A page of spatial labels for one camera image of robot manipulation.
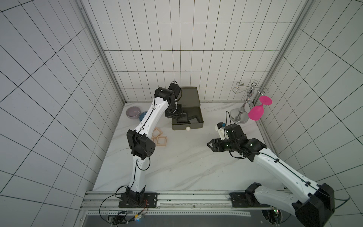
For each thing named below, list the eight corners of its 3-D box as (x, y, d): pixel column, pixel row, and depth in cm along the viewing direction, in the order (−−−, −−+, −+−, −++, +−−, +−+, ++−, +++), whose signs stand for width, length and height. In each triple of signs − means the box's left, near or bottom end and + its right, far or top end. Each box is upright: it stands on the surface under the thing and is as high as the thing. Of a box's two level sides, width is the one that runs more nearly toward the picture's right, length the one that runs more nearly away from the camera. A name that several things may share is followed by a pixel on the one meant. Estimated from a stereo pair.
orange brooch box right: (156, 146, 96) (155, 144, 94) (157, 137, 100) (157, 135, 99) (166, 146, 96) (166, 144, 94) (167, 137, 100) (167, 135, 99)
